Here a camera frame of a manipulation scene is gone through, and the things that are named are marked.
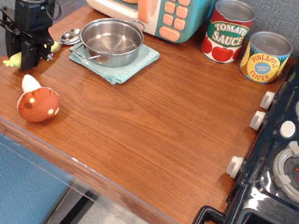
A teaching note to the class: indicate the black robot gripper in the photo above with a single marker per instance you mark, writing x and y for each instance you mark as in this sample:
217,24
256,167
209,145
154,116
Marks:
30,19

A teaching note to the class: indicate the spoon with yellow-green handle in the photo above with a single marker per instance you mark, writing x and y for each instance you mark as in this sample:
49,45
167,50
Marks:
70,37

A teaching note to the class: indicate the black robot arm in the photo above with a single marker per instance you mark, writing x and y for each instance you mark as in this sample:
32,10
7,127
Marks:
26,30

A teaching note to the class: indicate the light teal cloth napkin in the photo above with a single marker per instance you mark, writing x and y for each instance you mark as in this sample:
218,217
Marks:
115,75

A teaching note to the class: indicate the brown plush mushroom toy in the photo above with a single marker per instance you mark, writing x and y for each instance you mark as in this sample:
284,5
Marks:
37,103

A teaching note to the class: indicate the small stainless steel pan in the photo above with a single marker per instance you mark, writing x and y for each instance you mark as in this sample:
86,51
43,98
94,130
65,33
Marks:
111,42

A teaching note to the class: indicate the teal toy microwave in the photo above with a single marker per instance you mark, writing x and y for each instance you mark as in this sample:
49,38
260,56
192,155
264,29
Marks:
172,20

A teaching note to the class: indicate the tomato sauce can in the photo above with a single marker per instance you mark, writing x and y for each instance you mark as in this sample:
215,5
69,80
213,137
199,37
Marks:
229,26

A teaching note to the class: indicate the white stove knob lower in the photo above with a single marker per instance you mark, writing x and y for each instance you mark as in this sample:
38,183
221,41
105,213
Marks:
234,166

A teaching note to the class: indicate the white stove knob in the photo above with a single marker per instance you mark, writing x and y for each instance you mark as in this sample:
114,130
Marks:
257,120
267,100
234,166

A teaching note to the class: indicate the pineapple slices can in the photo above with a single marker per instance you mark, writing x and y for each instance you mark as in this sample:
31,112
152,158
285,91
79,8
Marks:
265,57

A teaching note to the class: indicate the white stove knob middle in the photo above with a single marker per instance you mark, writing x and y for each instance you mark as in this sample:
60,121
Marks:
257,120

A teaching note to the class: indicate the white stove knob upper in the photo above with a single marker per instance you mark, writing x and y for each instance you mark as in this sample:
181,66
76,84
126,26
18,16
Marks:
267,100

